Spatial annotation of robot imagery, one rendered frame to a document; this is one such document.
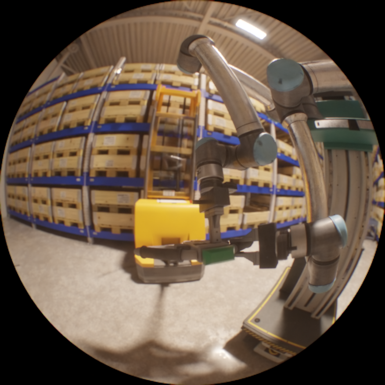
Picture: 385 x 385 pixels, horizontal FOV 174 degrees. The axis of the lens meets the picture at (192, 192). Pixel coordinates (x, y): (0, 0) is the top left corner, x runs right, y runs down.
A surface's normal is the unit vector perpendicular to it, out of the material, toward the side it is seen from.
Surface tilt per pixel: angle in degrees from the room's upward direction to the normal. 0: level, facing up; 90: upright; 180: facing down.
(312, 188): 98
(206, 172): 73
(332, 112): 90
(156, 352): 0
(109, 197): 90
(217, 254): 68
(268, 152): 95
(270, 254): 79
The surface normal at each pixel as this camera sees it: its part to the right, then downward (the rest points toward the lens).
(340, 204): -0.82, -0.01
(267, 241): -0.71, -0.18
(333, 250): -0.56, 0.00
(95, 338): 0.06, -1.00
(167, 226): 0.27, -0.20
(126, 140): 0.28, 0.08
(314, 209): -0.93, 0.10
